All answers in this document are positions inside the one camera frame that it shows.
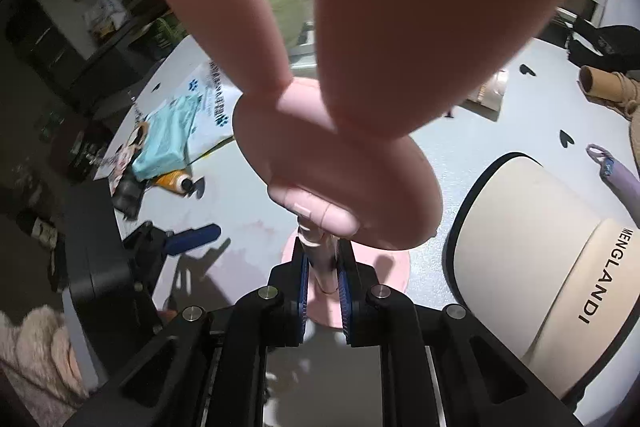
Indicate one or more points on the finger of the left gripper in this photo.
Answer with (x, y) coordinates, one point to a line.
(187, 240)

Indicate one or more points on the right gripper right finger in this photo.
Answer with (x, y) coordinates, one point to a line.
(375, 311)

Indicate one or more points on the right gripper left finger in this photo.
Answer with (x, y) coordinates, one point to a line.
(275, 315)

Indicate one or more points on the pink bunny ear fan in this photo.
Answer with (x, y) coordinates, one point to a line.
(337, 150)

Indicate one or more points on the tan rope cardboard spool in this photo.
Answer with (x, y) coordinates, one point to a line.
(611, 89)

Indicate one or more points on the orange tube bottle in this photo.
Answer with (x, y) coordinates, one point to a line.
(178, 182)

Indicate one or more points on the teal wipes packet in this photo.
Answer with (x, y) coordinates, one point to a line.
(164, 148)

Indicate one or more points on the cartoon printed packet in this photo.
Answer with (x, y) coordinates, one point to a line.
(113, 167)

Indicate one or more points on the white pet wipes pouch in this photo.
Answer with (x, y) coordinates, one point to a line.
(217, 97)

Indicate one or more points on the cream sun visor hat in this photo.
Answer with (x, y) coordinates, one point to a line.
(549, 277)

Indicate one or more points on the black cap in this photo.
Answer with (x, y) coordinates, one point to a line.
(608, 48)

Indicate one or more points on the purple handled brush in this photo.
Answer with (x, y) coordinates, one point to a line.
(618, 179)

